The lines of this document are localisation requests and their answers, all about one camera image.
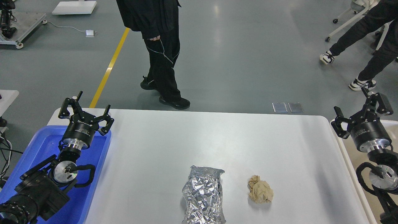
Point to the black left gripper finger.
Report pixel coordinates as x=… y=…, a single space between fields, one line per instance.
x=74 y=104
x=105 y=117

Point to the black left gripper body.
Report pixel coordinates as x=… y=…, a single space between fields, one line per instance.
x=80 y=130

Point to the grey wheeled platform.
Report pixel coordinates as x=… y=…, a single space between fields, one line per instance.
x=18 y=26

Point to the left metal floor plate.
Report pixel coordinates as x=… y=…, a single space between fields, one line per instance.
x=279 y=107

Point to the white floor socket box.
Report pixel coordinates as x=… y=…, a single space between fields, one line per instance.
x=90 y=33

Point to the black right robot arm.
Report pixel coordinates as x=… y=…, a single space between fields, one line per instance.
x=378 y=176

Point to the beige plastic bin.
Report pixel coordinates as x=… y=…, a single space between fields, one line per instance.
x=353 y=158

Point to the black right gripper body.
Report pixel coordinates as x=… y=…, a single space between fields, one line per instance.
x=369 y=136

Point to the metal floor plate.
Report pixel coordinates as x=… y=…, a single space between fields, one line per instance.
x=279 y=107
x=296 y=107

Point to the white flat board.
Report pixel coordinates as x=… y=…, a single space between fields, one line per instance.
x=79 y=7

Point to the silver foil bag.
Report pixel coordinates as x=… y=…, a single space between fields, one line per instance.
x=203 y=194

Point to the crumpled brown paper ball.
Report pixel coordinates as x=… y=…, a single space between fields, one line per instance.
x=260 y=190

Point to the person in black clothes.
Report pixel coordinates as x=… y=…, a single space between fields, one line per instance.
x=158 y=23

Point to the right metal floor plate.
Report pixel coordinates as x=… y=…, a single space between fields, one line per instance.
x=296 y=107

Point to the person with white sneakers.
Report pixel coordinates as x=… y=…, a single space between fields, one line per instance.
x=386 y=11

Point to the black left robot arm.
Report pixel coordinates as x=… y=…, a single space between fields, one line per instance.
x=43 y=188

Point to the white side table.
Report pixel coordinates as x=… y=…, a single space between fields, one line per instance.
x=7 y=98

